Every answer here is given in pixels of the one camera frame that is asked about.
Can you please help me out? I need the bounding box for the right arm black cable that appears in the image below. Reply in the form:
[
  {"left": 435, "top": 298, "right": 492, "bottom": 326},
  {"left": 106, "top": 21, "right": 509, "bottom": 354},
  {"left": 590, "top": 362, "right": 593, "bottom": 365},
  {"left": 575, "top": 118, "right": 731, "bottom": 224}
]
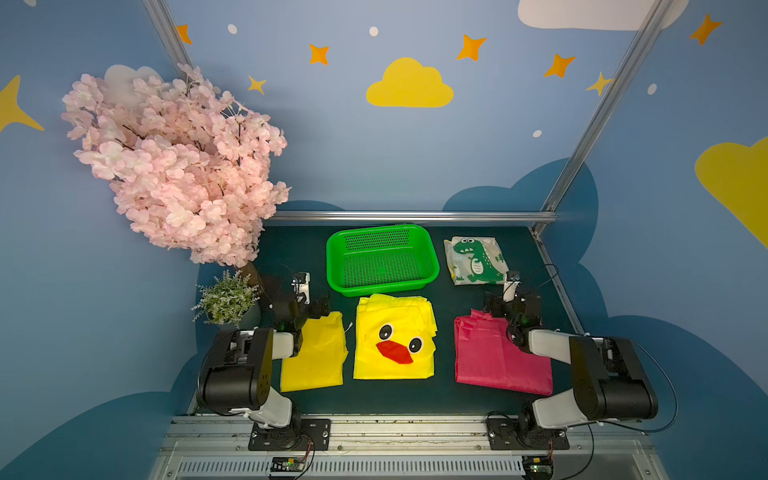
[{"left": 590, "top": 338, "right": 680, "bottom": 436}]

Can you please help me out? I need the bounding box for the horizontal aluminium back bar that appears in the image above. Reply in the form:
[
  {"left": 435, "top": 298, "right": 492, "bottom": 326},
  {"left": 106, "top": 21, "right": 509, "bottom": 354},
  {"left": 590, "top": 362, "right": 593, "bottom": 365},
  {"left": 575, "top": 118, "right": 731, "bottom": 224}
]
[{"left": 269, "top": 211, "right": 557, "bottom": 225}]

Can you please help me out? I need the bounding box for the green circuit board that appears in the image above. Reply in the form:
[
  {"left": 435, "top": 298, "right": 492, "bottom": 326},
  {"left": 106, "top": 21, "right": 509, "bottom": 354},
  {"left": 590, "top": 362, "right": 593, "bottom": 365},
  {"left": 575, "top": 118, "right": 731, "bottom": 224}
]
[
  {"left": 269, "top": 457, "right": 307, "bottom": 475},
  {"left": 522, "top": 456, "right": 554, "bottom": 480}
]

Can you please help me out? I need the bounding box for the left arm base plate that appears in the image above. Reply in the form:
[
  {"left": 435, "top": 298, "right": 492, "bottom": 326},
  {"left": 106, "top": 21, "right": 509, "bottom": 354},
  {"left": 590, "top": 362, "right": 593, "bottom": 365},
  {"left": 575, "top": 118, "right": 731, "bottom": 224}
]
[{"left": 247, "top": 418, "right": 332, "bottom": 451}]

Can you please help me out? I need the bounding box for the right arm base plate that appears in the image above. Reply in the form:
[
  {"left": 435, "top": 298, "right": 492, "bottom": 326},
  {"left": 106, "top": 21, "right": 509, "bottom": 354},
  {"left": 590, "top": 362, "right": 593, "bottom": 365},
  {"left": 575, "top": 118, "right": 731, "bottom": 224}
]
[{"left": 485, "top": 416, "right": 570, "bottom": 451}]

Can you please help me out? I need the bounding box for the magenta raincoat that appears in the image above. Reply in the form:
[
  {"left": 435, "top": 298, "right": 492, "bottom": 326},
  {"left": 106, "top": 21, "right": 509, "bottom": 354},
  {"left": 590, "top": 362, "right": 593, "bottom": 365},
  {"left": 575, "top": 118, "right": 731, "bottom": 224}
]
[{"left": 454, "top": 310, "right": 553, "bottom": 396}]

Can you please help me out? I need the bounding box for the small green potted plant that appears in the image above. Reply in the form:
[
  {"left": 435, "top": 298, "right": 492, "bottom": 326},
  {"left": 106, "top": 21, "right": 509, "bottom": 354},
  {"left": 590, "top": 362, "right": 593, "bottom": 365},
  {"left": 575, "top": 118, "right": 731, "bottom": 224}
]
[{"left": 192, "top": 271, "right": 260, "bottom": 328}]

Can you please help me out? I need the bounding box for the aluminium front rail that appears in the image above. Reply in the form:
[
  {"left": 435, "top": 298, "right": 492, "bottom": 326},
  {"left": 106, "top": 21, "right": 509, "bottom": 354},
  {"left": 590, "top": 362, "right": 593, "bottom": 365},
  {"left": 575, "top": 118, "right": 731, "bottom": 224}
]
[{"left": 149, "top": 414, "right": 668, "bottom": 479}]

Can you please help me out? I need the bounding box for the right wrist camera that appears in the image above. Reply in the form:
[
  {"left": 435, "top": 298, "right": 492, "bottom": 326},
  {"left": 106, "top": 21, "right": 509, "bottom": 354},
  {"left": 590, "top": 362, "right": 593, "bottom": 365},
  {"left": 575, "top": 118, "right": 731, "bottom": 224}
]
[{"left": 502, "top": 270, "right": 521, "bottom": 303}]

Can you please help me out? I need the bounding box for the left green circuit board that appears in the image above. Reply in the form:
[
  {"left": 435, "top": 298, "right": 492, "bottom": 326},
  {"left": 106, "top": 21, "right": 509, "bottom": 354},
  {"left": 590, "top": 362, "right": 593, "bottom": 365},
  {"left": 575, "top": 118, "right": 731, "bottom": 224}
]
[{"left": 269, "top": 457, "right": 307, "bottom": 475}]

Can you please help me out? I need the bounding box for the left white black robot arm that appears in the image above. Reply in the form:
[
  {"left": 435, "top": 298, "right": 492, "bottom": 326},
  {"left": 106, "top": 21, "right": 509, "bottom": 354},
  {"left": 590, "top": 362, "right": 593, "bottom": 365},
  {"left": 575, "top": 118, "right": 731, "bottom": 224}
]
[{"left": 194, "top": 271, "right": 329, "bottom": 433}]

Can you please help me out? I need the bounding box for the green plastic basket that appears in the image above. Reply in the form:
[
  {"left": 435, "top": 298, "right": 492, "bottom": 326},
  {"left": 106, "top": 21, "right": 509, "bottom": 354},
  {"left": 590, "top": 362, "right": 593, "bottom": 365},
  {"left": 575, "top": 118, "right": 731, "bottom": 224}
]
[{"left": 326, "top": 224, "right": 440, "bottom": 297}]

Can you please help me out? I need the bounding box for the pink cherry blossom tree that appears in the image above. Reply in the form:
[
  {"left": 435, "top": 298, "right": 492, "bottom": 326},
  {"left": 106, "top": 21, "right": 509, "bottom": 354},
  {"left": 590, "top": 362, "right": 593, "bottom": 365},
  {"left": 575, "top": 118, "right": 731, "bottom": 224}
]
[{"left": 62, "top": 64, "right": 290, "bottom": 268}]

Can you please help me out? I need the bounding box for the right green circuit board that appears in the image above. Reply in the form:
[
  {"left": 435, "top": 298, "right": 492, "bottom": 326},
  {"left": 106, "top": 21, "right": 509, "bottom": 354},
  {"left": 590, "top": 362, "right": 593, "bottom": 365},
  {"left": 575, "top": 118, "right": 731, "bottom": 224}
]
[{"left": 522, "top": 456, "right": 554, "bottom": 480}]

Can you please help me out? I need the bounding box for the right aluminium frame post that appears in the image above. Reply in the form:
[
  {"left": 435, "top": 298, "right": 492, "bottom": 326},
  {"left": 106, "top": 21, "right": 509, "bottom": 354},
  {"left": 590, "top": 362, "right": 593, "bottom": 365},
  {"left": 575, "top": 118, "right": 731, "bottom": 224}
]
[{"left": 532, "top": 0, "right": 673, "bottom": 239}]

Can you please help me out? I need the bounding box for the aluminium frame post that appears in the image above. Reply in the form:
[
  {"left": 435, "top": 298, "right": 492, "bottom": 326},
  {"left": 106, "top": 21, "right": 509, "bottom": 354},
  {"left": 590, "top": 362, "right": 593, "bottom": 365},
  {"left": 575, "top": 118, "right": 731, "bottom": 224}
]
[
  {"left": 532, "top": 0, "right": 673, "bottom": 239},
  {"left": 142, "top": 0, "right": 193, "bottom": 73}
]

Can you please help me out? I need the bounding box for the white dinosaur print raincoat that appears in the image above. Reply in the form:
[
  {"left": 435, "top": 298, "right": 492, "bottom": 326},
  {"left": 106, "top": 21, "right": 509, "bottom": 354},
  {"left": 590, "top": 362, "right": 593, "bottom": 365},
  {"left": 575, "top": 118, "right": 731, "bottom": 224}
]
[{"left": 443, "top": 236, "right": 509, "bottom": 286}]

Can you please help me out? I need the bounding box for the left aluminium frame post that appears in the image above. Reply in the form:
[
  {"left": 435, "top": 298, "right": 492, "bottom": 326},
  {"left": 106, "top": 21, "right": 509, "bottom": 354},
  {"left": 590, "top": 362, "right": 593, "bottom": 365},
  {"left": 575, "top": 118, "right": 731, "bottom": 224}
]
[{"left": 142, "top": 0, "right": 193, "bottom": 73}]

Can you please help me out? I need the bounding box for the yellow duck face raincoat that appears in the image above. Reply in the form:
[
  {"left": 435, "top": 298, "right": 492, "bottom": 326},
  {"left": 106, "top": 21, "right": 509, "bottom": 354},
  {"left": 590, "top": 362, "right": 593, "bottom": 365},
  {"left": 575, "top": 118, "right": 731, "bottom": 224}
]
[{"left": 353, "top": 294, "right": 438, "bottom": 380}]

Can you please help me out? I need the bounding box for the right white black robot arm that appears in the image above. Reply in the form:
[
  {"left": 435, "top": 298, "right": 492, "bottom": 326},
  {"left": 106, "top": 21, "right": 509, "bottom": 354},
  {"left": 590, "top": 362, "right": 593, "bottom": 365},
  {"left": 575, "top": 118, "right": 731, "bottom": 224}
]
[{"left": 484, "top": 282, "right": 659, "bottom": 434}]

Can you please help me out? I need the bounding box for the plain yellow raincoat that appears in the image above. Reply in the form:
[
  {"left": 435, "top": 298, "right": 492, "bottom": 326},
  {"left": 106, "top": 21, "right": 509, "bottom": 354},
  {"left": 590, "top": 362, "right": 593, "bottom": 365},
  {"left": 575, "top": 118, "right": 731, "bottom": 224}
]
[{"left": 280, "top": 312, "right": 348, "bottom": 393}]

